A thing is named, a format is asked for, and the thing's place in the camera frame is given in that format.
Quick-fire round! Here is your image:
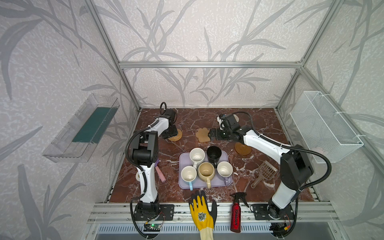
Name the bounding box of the white mug lavender handle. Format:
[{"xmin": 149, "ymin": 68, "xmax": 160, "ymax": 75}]
[{"xmin": 217, "ymin": 162, "xmax": 233, "ymax": 186}]

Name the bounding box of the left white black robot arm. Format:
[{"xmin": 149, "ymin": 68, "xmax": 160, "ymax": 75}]
[{"xmin": 126, "ymin": 107, "xmax": 178, "ymax": 215}]

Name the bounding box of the white speckled mug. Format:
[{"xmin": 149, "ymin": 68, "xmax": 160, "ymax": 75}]
[{"xmin": 189, "ymin": 148, "xmax": 205, "ymax": 169}]

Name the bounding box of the pink object in basket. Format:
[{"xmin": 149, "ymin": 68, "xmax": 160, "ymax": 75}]
[{"xmin": 311, "ymin": 147, "xmax": 328, "ymax": 157}]

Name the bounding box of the brown wooden round coaster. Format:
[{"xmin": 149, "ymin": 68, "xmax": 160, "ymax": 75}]
[{"xmin": 235, "ymin": 143, "xmax": 252, "ymax": 156}]

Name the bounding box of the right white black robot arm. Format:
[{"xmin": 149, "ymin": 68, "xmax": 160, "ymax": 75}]
[{"xmin": 208, "ymin": 112, "xmax": 332, "ymax": 211}]

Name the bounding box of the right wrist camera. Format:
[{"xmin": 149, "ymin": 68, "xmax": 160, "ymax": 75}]
[{"xmin": 217, "ymin": 114, "xmax": 229, "ymax": 130}]

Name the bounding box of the lavender plastic tray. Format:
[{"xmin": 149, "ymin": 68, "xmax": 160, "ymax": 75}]
[{"xmin": 178, "ymin": 150, "xmax": 233, "ymax": 190}]

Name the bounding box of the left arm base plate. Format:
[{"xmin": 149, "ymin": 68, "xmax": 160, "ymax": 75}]
[{"xmin": 134, "ymin": 202, "xmax": 175, "ymax": 221}]

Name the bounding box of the green circuit board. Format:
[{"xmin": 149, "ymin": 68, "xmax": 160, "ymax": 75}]
[{"xmin": 144, "ymin": 223, "xmax": 162, "ymax": 232}]

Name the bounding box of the white tape roll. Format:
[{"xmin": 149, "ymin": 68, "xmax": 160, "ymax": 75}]
[{"xmin": 135, "ymin": 172, "xmax": 140, "ymax": 182}]

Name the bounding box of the beige yellow mug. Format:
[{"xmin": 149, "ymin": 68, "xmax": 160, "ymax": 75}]
[{"xmin": 197, "ymin": 162, "xmax": 216, "ymax": 189}]

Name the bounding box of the white mug blue handle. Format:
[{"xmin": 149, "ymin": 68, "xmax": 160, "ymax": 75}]
[{"xmin": 181, "ymin": 166, "xmax": 197, "ymax": 191}]

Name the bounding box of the white wire mesh basket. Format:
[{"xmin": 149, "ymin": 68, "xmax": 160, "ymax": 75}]
[{"xmin": 290, "ymin": 91, "xmax": 364, "ymax": 163}]

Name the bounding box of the red spray bottle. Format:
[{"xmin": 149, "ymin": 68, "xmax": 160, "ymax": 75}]
[{"xmin": 230, "ymin": 192, "xmax": 250, "ymax": 233}]

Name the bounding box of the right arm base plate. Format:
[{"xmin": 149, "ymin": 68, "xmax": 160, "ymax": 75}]
[{"xmin": 250, "ymin": 204, "xmax": 295, "ymax": 221}]

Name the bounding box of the yellow black work glove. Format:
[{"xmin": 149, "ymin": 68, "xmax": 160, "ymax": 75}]
[{"xmin": 189, "ymin": 190, "xmax": 217, "ymax": 240}]

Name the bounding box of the woven tan round coaster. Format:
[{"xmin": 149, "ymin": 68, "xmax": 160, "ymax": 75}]
[{"xmin": 168, "ymin": 129, "xmax": 183, "ymax": 142}]

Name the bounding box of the cork flower coaster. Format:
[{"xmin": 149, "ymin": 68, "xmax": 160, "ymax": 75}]
[{"xmin": 196, "ymin": 128, "xmax": 211, "ymax": 143}]

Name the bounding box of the clear plastic wall bin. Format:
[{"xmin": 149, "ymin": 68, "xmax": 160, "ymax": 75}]
[{"xmin": 43, "ymin": 94, "xmax": 120, "ymax": 163}]

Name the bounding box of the black mug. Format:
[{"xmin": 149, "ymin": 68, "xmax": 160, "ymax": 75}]
[{"xmin": 207, "ymin": 146, "xmax": 222, "ymax": 169}]

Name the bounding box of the pink purple spatula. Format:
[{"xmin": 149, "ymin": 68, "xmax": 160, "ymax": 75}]
[{"xmin": 155, "ymin": 159, "xmax": 166, "ymax": 183}]

